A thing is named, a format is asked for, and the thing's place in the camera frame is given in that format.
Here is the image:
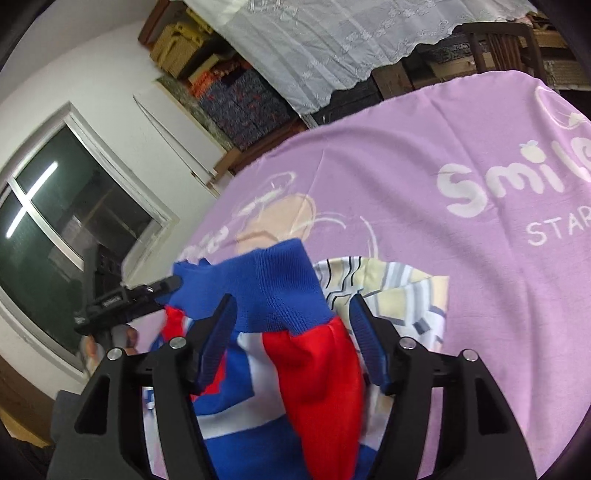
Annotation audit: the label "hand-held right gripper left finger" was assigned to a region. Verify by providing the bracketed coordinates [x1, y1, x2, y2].
[46, 294, 238, 480]

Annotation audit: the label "blue red white knit sweater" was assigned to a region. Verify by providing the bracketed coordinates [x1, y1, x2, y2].
[143, 239, 393, 480]

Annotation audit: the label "striped yellow grey cloth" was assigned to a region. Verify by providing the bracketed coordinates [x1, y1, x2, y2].
[314, 256, 451, 372]

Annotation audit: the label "white framed window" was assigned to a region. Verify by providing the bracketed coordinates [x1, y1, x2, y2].
[0, 102, 181, 376]

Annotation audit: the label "wooden storage shelf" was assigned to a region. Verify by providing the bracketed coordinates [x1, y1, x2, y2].
[139, 0, 591, 186]

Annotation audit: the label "white lace cloth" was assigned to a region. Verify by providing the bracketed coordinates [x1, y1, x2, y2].
[185, 0, 542, 116]

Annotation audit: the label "dark wooden chair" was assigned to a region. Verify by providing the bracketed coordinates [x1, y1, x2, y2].
[455, 22, 549, 87]

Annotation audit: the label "yellow boxes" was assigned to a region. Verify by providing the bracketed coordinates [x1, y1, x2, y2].
[150, 9, 223, 80]

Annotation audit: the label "dark patterned boxes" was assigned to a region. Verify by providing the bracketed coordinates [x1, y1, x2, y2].
[198, 69, 297, 151]

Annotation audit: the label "person's left hand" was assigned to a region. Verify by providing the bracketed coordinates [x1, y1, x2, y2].
[82, 324, 140, 371]

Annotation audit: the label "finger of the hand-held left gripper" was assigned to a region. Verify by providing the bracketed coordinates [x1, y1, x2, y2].
[133, 275, 184, 311]

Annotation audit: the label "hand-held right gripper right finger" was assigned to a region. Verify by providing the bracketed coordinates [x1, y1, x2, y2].
[348, 294, 539, 480]

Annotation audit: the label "pink printed blanket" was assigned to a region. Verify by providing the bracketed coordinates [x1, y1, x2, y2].
[178, 69, 591, 480]

